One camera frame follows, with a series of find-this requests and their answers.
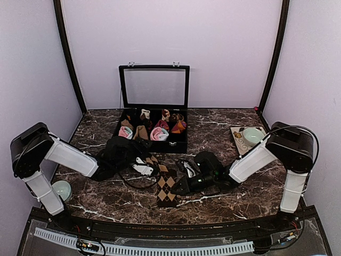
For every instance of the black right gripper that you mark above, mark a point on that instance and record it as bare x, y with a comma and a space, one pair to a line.
187, 188

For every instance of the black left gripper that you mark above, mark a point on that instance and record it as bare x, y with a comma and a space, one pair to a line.
140, 143

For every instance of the brown argyle sock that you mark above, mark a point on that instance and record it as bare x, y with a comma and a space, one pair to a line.
165, 198

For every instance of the maroon purple orange striped sock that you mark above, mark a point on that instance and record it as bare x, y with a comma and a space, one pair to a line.
179, 127

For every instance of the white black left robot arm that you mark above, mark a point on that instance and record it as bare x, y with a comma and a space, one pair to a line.
37, 144

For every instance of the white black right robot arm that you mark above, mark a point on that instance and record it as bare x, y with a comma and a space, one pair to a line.
296, 147

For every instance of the brown tan rolled sock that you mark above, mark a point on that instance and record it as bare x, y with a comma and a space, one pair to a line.
141, 132

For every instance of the pink white rolled sock left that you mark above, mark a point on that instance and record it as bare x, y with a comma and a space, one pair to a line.
125, 132

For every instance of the pink white rolled sock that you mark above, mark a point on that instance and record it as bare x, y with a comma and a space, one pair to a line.
159, 134
125, 132

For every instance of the pink white rolled sock right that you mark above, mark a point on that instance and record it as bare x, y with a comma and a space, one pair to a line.
159, 134

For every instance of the maroon teal rolled sock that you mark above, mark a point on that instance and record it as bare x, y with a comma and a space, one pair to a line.
162, 124

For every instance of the cream brown rolled sock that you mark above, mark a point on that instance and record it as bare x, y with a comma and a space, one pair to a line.
145, 114

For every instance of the leopard pattern rolled sock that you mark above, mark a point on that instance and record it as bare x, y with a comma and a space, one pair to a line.
176, 117

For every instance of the black sock organizer box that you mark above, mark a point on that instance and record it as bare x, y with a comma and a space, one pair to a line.
162, 89

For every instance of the square floral ceramic plate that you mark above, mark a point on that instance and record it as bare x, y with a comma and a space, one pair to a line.
237, 137

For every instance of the pale green bowl left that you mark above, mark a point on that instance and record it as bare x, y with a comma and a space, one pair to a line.
63, 189

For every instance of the pale green ceramic bowl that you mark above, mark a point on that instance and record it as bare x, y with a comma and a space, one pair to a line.
252, 136

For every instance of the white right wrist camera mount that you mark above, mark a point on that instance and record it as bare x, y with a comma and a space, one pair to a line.
186, 167

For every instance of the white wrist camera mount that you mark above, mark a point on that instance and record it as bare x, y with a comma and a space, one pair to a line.
186, 167
141, 167

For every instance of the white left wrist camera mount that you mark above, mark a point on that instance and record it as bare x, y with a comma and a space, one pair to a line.
141, 167

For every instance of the black front table rail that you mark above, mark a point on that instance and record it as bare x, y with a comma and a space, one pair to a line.
169, 224

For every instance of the white slotted cable duct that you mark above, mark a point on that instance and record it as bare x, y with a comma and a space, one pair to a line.
90, 247

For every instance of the black left frame post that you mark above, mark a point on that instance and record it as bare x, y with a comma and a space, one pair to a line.
67, 55

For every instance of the black frame post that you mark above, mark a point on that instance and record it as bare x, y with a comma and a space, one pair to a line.
67, 55
276, 55

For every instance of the black right frame post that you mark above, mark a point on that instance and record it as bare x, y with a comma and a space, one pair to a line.
276, 55

